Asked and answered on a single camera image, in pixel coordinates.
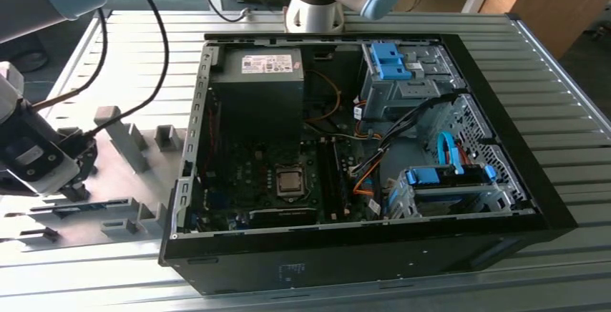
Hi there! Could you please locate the black RAM slot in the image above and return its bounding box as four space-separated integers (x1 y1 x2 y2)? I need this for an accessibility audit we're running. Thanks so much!
321 140 337 221
326 140 340 221
317 140 333 221

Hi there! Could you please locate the grey parts rack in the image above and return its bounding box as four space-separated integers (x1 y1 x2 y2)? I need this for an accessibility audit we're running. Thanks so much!
0 106 189 253

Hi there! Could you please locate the green motherboard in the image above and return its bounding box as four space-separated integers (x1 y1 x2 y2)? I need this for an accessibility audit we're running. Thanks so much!
197 139 383 233

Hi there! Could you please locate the grey power supply unit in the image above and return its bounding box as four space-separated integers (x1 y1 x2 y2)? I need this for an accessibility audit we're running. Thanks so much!
212 47 306 132

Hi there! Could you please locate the silver CPU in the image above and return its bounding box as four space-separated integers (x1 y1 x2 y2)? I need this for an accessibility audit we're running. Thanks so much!
277 171 306 193

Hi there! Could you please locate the black graphics card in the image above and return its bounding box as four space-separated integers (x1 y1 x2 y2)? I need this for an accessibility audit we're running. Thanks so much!
246 207 320 230

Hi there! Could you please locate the metal CPU socket cover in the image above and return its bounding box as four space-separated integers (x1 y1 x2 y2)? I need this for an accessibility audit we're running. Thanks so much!
270 162 310 203

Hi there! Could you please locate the black PC case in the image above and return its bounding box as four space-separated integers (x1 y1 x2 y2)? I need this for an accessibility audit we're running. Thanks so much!
157 32 579 296

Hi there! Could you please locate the silver disk bay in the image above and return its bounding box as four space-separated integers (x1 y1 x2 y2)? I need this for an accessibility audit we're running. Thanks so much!
384 179 515 220

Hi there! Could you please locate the hard disk in blue carrier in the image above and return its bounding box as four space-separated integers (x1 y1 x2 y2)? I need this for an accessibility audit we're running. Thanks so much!
403 164 497 188

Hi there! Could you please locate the grey metal drive cage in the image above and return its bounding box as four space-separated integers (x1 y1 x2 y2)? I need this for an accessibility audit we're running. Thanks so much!
360 42 468 122

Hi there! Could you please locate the perforated metal cage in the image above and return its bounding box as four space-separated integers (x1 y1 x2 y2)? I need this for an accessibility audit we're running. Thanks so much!
419 93 528 202

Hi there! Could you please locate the wooden cabinet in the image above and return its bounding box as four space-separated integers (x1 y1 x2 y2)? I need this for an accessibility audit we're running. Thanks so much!
479 0 611 62

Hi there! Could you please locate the black chair base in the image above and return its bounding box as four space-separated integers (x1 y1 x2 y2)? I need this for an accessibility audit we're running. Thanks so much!
580 13 611 43

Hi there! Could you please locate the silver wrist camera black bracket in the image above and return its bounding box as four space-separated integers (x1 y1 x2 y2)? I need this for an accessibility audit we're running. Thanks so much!
0 102 81 199

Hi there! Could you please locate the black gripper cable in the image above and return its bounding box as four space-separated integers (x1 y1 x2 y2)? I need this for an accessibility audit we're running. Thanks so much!
30 6 109 109

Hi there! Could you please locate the black camera cable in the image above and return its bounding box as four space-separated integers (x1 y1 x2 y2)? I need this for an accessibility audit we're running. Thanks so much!
78 0 170 141

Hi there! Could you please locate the multicolour wire bundle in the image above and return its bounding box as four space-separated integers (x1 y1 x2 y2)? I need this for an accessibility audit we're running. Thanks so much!
328 130 384 144

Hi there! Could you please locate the orange flat data cable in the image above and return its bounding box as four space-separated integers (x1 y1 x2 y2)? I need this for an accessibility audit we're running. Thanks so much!
350 174 381 195

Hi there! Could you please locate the black cable bundle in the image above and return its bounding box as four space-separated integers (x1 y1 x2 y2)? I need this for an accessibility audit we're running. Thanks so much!
350 95 455 179

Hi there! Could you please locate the blue plastic drive bracket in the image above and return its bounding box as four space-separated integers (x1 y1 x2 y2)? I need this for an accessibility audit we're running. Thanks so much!
381 62 412 81
369 42 405 67

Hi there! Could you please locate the blue data cable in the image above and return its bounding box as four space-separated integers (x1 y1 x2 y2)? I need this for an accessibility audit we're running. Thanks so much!
435 130 468 176

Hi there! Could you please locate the red data cable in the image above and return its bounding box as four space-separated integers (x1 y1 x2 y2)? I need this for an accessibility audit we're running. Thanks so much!
455 139 473 166

